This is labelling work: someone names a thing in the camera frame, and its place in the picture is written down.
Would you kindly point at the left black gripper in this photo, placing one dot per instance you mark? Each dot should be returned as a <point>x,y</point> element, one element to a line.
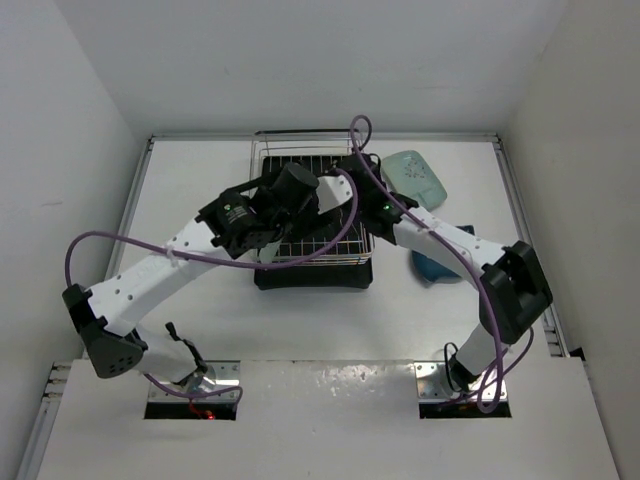
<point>310,220</point>

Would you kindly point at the light green rectangular plate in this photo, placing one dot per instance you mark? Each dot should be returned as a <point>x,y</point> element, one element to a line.
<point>266,254</point>

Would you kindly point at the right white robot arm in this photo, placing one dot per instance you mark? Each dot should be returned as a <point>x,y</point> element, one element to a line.
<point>512,287</point>

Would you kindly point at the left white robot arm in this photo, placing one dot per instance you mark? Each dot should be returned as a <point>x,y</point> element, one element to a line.
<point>242,218</point>

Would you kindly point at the light green plate with berries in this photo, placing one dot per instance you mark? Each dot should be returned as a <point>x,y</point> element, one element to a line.
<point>408,173</point>

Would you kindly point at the black drip tray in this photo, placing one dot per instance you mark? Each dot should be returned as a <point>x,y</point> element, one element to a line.
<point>347,265</point>

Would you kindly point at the dark blue leaf plate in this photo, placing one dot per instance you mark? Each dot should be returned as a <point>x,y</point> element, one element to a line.
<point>432,271</point>

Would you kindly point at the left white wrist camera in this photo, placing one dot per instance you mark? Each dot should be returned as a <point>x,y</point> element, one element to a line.
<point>333,192</point>

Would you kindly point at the metal wire dish rack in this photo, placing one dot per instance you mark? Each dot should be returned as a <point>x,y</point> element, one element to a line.
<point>298,142</point>

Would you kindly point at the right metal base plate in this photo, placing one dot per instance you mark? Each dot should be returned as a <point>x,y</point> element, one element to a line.
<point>432,386</point>

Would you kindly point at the metal base plate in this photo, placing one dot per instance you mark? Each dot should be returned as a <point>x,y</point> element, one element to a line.
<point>220,384</point>
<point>432,386</point>

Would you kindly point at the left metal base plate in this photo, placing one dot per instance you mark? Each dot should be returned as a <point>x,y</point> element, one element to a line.
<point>220,384</point>

